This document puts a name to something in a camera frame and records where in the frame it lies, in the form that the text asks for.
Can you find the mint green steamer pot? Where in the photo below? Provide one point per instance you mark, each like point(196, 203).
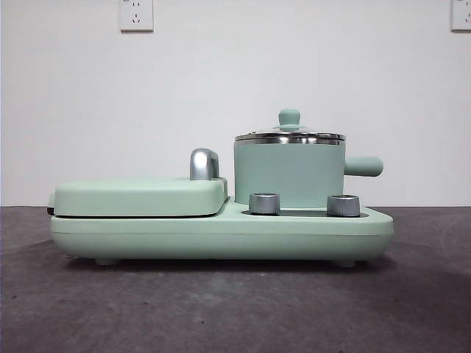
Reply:
point(287, 169)

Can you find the silver control knob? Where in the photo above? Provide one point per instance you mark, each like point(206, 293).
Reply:
point(343, 205)
point(264, 203)

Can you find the white wall socket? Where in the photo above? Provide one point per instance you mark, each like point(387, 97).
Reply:
point(136, 14)
point(461, 14)

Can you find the glass pot lid mint knob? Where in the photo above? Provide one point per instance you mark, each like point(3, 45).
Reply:
point(289, 117)

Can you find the mint green breakfast maker base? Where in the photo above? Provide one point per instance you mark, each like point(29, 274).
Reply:
point(221, 239)

